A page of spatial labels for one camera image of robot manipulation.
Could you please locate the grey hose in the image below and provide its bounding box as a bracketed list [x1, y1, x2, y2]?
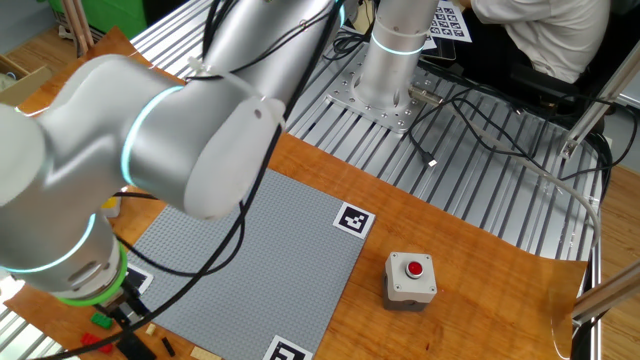
[464, 119, 604, 261]

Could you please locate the aluminium frame post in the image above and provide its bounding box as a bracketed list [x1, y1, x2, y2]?
[558, 39, 640, 160]

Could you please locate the open cardboard box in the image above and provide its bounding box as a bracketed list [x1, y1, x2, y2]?
[0, 53, 54, 107]

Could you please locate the printed marker calibration sheet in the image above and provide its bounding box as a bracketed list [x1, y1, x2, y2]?
[427, 0, 474, 44]

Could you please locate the green flange adapter ring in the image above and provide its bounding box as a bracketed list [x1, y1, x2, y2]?
[54, 242, 129, 307]

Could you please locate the green Lego brick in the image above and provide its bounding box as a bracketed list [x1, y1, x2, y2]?
[89, 311, 115, 330]

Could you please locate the black white fiducial marker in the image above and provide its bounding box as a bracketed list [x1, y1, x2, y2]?
[332, 200, 376, 240]
[124, 263, 154, 296]

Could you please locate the grey Lego baseplate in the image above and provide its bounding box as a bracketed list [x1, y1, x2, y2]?
[127, 168, 376, 360]

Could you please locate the fiducial marker with C pattern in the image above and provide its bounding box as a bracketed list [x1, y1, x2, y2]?
[262, 334, 315, 360]

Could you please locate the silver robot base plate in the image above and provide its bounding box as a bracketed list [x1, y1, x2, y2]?
[324, 59, 431, 135]

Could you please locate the grey box with red button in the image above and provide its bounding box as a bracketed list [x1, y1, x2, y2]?
[382, 251, 439, 312]

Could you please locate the green box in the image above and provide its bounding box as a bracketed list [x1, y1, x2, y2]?
[47, 0, 149, 39]

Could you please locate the silver cable connector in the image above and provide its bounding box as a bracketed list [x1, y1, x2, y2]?
[407, 84, 445, 107]

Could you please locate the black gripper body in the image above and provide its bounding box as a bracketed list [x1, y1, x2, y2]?
[107, 285, 152, 330]

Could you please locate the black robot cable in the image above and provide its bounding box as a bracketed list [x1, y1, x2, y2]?
[112, 192, 247, 279]
[29, 0, 346, 360]

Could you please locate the long black cable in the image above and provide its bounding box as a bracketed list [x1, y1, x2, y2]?
[449, 97, 640, 182]

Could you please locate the person in white shirt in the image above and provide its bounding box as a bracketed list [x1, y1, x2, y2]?
[469, 0, 612, 86]

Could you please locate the black office chair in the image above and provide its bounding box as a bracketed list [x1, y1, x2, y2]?
[419, 9, 640, 131]

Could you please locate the wooden stick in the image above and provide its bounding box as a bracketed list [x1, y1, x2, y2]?
[62, 0, 85, 55]
[74, 0, 96, 50]

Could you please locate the tan Lego plate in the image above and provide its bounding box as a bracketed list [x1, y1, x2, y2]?
[189, 345, 224, 360]

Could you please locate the aluminium profile bar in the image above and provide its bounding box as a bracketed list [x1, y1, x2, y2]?
[569, 259, 640, 326]

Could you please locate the black USB cable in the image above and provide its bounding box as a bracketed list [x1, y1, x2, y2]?
[405, 97, 471, 169]

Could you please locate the black Lego plate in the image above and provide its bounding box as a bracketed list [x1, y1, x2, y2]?
[115, 332, 158, 360]

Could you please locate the red Lego brick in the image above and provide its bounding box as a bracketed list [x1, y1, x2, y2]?
[79, 332, 115, 355]

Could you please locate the yellow and grey button box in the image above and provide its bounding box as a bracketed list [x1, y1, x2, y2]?
[99, 196, 122, 219]

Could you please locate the coiled black cable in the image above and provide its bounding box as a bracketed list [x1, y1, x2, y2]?
[324, 30, 375, 64]

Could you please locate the wood grain mat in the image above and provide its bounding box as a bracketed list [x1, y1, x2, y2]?
[0, 24, 589, 360]

